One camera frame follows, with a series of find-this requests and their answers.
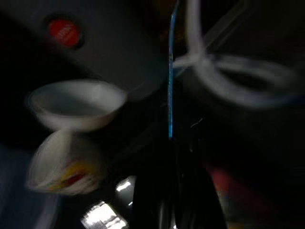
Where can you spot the grey thermos with red logo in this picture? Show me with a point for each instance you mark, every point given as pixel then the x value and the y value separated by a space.
pixel 107 35

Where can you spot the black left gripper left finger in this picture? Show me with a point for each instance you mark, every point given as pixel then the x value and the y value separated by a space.
pixel 155 202

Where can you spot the white cartoon cat mug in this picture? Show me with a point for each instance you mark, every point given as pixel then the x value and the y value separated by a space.
pixel 59 162

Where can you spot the white bowl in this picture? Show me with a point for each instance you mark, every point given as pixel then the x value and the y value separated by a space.
pixel 76 102

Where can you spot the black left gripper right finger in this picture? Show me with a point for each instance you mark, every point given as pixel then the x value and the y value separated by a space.
pixel 197 202

